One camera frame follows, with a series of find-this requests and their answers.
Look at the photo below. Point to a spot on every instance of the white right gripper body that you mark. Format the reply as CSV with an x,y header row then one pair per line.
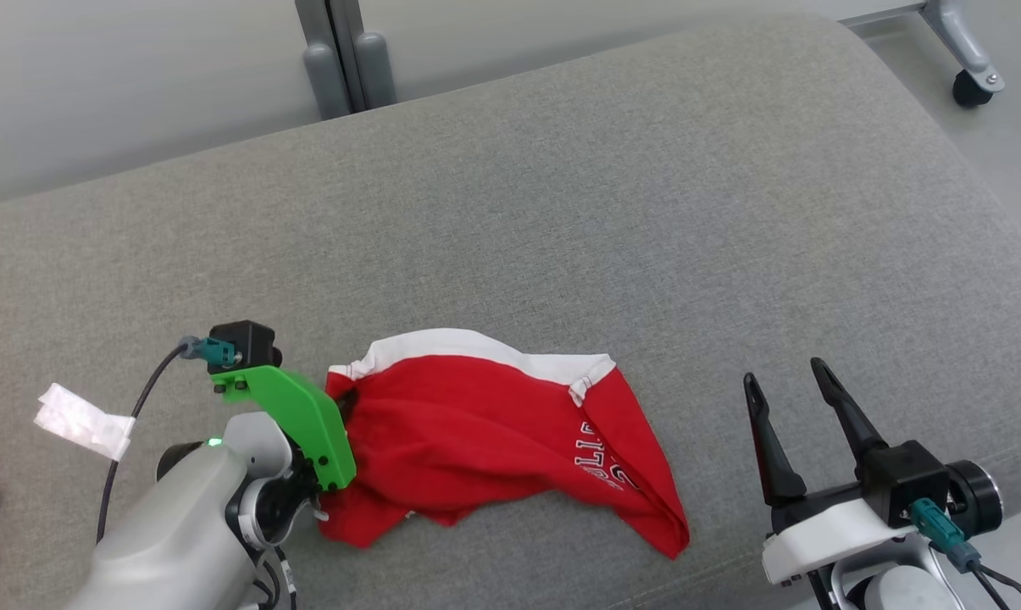
x,y
824,529

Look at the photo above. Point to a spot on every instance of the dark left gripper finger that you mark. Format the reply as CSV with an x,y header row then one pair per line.
x,y
348,402

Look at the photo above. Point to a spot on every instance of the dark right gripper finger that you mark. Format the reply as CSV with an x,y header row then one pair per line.
x,y
849,415
773,457

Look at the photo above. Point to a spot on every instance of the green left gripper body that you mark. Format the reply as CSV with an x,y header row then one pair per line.
x,y
311,424

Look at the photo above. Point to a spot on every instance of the red shorts white waistband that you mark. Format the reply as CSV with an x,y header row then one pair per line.
x,y
476,432

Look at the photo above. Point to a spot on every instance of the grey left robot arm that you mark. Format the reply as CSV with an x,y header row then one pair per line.
x,y
180,525

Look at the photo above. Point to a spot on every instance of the white tape tag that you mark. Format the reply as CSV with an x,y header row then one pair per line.
x,y
82,419

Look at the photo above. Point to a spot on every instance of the grey fabric sofa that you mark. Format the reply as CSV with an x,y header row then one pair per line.
x,y
603,212

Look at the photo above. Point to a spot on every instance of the black caster wheel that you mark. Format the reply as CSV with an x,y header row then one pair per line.
x,y
972,91

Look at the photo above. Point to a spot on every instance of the grey metal stand leg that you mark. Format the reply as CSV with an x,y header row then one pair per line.
x,y
959,34

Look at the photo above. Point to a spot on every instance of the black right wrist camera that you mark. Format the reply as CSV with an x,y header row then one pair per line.
x,y
904,474

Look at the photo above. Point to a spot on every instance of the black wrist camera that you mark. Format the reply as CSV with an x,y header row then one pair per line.
x,y
904,474
247,343

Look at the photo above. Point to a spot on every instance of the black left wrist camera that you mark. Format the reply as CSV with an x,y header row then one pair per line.
x,y
247,343

